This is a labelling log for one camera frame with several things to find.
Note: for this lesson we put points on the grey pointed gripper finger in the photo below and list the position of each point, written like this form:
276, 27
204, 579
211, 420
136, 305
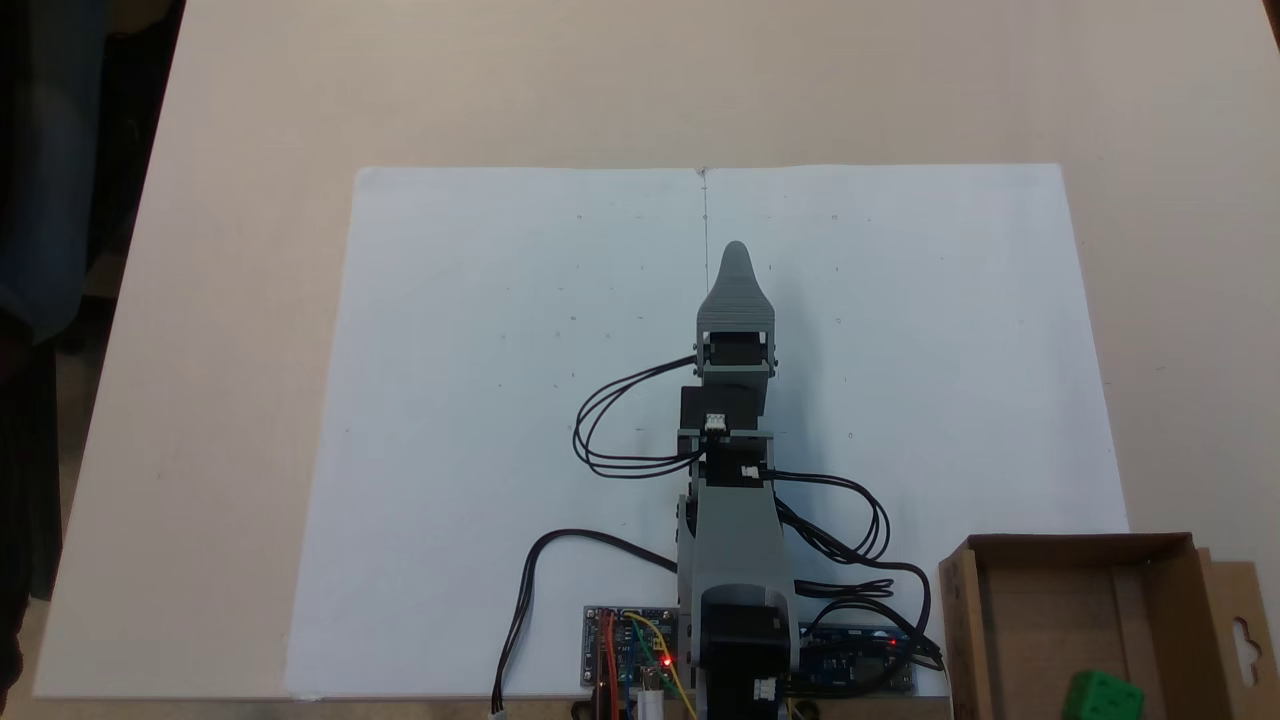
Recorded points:
735, 300

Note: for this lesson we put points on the green dice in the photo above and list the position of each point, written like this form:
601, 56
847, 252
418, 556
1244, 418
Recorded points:
1100, 698

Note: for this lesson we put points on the white paper sheet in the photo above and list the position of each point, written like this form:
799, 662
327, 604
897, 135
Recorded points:
950, 250
450, 350

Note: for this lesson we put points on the long blue circuit board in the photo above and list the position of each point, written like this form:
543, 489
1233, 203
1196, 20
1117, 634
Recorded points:
870, 670

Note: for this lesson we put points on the white USB plug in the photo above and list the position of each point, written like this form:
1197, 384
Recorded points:
651, 708

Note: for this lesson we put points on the brown cardboard box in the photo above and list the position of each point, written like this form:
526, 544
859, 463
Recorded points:
1030, 620

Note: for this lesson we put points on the dark blue chair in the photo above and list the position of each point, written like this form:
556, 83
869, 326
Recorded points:
45, 200

